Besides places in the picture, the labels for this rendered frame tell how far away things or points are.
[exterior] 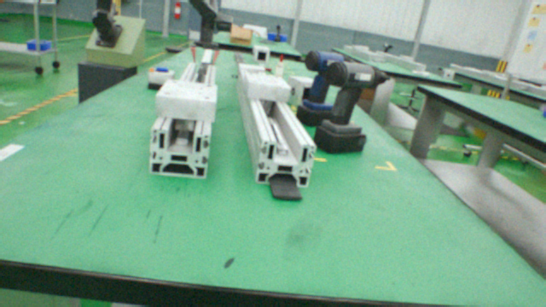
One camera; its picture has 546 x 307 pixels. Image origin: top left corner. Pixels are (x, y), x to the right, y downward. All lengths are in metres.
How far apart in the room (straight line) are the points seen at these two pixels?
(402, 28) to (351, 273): 12.98
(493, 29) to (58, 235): 14.75
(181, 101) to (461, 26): 13.78
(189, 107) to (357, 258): 0.39
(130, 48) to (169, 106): 1.00
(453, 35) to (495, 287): 13.69
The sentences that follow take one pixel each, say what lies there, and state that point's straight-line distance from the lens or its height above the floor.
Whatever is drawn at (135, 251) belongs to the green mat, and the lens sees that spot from 0.47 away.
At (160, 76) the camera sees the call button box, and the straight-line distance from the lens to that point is 1.26.
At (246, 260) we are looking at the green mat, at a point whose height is 0.78.
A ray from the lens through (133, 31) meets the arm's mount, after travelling 1.72.
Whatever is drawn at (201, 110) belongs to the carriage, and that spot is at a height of 0.89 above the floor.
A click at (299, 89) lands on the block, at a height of 0.84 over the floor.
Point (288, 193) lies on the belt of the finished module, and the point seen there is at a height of 0.79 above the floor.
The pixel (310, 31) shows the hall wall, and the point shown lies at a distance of 12.54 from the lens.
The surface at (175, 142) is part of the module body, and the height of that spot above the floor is 0.82.
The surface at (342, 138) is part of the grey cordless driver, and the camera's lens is 0.89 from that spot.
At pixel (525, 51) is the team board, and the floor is 1.21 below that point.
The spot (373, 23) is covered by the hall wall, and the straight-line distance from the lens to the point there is 13.03.
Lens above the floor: 1.07
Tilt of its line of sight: 21 degrees down
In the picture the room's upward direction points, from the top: 10 degrees clockwise
